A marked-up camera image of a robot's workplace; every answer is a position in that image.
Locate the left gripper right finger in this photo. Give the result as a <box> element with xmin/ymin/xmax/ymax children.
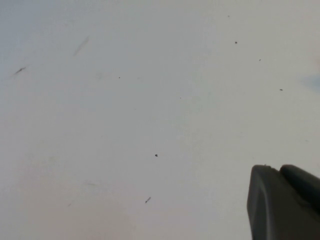
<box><xmin>279</xmin><ymin>164</ymin><xmax>320</xmax><ymax>210</ymax></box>

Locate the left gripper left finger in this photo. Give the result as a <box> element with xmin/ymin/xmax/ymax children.
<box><xmin>246</xmin><ymin>164</ymin><xmax>320</xmax><ymax>240</ymax></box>

